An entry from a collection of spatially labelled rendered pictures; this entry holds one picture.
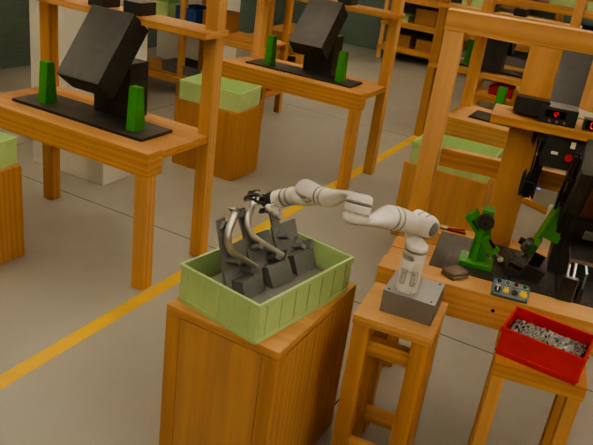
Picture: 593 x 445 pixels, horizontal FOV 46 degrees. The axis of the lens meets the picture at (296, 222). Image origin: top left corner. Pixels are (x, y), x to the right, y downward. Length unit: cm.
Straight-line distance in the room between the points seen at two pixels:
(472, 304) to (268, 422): 99
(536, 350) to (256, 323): 105
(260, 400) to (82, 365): 134
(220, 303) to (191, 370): 36
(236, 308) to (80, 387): 130
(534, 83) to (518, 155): 34
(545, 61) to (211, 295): 180
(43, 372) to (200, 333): 124
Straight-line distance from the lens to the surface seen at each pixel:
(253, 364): 267
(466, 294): 305
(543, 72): 337
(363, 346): 283
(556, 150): 333
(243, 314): 259
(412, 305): 278
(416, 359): 279
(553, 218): 314
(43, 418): 352
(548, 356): 280
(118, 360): 385
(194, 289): 274
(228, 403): 285
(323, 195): 248
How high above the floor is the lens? 225
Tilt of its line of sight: 24 degrees down
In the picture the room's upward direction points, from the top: 8 degrees clockwise
